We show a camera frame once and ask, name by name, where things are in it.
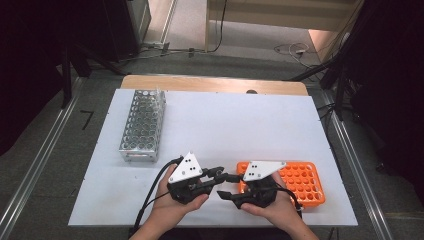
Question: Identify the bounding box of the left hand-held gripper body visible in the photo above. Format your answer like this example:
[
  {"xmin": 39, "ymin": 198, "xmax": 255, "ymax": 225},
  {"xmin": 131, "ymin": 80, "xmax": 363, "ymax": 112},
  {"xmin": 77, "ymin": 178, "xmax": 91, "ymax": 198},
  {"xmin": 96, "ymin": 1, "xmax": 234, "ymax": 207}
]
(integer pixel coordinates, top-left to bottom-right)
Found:
[{"xmin": 166, "ymin": 151, "xmax": 214, "ymax": 205}]

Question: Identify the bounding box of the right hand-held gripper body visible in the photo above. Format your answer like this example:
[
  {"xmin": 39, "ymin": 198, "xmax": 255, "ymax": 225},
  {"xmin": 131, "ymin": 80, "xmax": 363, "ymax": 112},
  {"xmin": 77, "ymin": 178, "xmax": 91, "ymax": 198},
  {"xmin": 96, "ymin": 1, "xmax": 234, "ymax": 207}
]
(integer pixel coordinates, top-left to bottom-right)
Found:
[{"xmin": 233, "ymin": 162, "xmax": 287, "ymax": 209}]

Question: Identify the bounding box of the orange test tube rack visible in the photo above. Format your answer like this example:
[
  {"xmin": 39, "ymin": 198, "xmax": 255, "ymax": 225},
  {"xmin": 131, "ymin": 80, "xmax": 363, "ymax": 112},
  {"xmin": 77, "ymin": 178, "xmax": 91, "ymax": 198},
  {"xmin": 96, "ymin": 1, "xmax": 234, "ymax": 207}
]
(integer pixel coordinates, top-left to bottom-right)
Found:
[{"xmin": 236, "ymin": 160, "xmax": 326, "ymax": 210}]

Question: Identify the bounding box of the metal test tube rack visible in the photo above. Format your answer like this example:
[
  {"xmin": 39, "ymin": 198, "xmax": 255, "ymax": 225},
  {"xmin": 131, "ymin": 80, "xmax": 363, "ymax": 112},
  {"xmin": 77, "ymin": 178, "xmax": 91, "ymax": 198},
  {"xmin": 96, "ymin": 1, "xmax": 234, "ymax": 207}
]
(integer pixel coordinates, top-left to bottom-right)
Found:
[{"xmin": 118, "ymin": 89, "xmax": 167, "ymax": 164}]

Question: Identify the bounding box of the person's left hand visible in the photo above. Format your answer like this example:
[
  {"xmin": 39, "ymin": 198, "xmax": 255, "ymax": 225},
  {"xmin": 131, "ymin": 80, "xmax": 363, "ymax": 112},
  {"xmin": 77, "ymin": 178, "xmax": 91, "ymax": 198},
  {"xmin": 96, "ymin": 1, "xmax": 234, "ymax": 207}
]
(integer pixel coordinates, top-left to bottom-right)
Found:
[{"xmin": 151, "ymin": 164, "xmax": 210, "ymax": 223}]

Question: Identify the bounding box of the person's right hand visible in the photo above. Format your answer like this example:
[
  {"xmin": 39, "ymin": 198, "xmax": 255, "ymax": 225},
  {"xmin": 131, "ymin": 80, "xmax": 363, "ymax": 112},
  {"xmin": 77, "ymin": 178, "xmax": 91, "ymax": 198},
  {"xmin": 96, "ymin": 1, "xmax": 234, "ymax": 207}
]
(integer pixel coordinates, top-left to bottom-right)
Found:
[{"xmin": 241, "ymin": 171, "xmax": 303, "ymax": 231}]

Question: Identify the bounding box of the person's dark clothing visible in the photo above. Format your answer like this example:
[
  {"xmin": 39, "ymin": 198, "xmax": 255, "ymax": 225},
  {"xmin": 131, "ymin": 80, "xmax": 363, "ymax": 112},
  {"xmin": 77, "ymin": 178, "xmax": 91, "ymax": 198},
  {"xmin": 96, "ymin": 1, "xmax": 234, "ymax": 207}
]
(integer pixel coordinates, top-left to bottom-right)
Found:
[{"xmin": 166, "ymin": 227, "xmax": 296, "ymax": 240}]

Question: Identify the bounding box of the wooden table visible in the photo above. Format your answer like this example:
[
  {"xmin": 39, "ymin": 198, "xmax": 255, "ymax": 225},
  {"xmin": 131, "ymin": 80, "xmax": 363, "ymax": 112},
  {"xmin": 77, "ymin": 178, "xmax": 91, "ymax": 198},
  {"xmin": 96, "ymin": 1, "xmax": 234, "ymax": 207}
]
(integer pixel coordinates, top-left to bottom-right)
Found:
[{"xmin": 120, "ymin": 74, "xmax": 309, "ymax": 97}]

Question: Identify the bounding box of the black metal stand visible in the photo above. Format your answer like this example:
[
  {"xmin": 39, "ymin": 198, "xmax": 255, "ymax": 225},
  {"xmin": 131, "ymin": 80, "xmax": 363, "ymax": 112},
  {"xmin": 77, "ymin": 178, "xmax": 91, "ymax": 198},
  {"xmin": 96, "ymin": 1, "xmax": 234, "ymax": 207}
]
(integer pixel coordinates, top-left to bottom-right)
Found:
[{"xmin": 288, "ymin": 0, "xmax": 371, "ymax": 121}]

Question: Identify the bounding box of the black tripod stand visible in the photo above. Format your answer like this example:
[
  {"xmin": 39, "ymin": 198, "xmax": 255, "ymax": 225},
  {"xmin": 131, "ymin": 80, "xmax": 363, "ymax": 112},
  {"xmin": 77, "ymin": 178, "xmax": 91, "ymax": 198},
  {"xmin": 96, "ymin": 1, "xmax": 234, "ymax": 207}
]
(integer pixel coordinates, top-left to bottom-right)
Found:
[{"xmin": 59, "ymin": 41, "xmax": 129, "ymax": 109}]

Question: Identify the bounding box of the light wooden shelf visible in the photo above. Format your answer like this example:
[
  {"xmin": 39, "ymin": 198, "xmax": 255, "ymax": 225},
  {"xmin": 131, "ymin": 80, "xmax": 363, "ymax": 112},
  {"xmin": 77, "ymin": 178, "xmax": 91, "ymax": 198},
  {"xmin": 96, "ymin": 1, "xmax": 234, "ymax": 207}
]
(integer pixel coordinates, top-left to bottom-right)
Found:
[{"xmin": 204, "ymin": 0, "xmax": 364, "ymax": 53}]

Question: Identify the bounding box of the black cabinet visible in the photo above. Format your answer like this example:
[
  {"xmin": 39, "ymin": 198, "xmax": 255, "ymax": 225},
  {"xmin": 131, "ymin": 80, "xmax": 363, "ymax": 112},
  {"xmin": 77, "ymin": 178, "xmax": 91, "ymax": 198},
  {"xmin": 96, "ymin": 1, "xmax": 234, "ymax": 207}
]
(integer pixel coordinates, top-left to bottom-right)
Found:
[{"xmin": 99, "ymin": 0, "xmax": 152, "ymax": 63}]

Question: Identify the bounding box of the black curtain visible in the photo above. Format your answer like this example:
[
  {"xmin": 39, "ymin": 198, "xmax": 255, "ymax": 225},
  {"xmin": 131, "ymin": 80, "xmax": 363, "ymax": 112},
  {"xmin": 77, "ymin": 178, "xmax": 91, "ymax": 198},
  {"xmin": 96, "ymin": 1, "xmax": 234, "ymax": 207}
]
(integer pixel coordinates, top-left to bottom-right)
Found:
[
  {"xmin": 0, "ymin": 0, "xmax": 111, "ymax": 158},
  {"xmin": 346, "ymin": 0, "xmax": 424, "ymax": 204}
]

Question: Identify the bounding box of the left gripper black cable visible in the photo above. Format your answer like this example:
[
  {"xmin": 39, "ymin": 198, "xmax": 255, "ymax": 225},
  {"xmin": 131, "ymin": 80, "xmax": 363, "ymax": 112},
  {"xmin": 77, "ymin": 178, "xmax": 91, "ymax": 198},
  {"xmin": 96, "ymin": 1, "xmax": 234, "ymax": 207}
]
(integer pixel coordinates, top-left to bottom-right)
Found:
[{"xmin": 131, "ymin": 156, "xmax": 184, "ymax": 234}]

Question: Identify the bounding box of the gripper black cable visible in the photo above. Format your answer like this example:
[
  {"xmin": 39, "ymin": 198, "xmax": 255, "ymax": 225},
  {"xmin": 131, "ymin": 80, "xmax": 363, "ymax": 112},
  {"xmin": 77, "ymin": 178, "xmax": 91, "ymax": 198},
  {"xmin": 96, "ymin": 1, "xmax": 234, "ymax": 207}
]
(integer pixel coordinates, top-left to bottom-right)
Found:
[
  {"xmin": 273, "ymin": 186, "xmax": 304, "ymax": 215},
  {"xmin": 131, "ymin": 156, "xmax": 184, "ymax": 234}
]

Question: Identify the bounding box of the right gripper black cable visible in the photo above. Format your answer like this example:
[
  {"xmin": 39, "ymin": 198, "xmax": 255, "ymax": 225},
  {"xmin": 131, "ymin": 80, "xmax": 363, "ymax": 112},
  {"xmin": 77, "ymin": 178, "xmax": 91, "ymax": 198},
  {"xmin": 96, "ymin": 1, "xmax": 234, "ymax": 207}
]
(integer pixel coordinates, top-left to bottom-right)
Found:
[{"xmin": 273, "ymin": 186, "xmax": 304, "ymax": 215}]

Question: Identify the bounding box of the grey floor cable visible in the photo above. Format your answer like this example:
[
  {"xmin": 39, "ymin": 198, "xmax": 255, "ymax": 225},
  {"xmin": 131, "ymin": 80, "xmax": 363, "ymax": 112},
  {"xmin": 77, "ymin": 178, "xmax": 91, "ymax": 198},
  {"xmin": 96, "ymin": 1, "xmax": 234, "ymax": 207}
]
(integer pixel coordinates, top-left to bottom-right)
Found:
[{"xmin": 128, "ymin": 47, "xmax": 206, "ymax": 63}]

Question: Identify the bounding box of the metal floor rail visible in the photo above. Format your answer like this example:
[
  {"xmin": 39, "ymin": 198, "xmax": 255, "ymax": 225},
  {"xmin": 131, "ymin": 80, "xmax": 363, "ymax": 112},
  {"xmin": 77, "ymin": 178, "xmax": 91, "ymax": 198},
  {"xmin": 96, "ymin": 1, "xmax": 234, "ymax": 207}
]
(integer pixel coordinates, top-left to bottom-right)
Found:
[
  {"xmin": 0, "ymin": 77, "xmax": 84, "ymax": 234},
  {"xmin": 321, "ymin": 89, "xmax": 395, "ymax": 240}
]

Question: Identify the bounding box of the white floor cable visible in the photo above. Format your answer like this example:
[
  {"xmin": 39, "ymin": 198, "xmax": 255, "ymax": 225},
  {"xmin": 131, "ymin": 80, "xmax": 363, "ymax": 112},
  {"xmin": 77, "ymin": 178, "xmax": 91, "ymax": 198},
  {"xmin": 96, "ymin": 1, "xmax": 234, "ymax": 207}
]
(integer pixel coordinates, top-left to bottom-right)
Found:
[{"xmin": 273, "ymin": 42, "xmax": 313, "ymax": 64}]

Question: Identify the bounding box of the black hanging cable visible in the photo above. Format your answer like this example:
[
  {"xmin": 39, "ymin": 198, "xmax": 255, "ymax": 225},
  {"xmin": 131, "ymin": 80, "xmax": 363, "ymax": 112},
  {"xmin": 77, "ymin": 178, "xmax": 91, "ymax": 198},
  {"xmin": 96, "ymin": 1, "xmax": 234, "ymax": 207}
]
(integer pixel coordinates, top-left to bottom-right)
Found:
[{"xmin": 207, "ymin": 0, "xmax": 229, "ymax": 54}]

